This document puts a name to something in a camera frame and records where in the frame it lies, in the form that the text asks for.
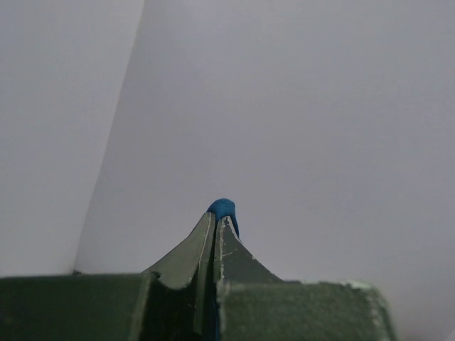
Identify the blue printed t shirt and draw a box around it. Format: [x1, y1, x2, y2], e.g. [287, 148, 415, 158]
[207, 198, 240, 341]

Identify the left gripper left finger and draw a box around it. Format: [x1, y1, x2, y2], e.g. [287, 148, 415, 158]
[1, 213, 215, 340]

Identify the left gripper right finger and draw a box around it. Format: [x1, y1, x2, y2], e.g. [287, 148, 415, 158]
[215, 217, 398, 341]

